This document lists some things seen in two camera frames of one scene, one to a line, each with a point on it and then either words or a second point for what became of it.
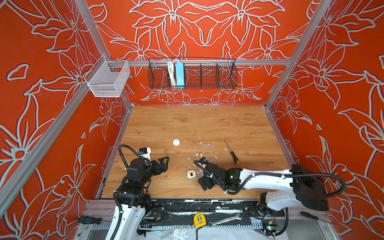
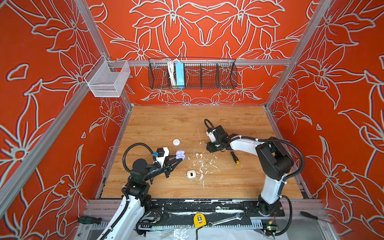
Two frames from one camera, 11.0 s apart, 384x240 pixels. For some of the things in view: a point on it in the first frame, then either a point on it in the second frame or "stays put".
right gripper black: x=203 y=180 -> x=209 y=147
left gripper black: x=163 y=167 -> x=169 y=168
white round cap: x=176 y=142 stays put
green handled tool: x=88 y=220 stays put
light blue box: x=180 y=75 stays put
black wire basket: x=199 y=73 stays put
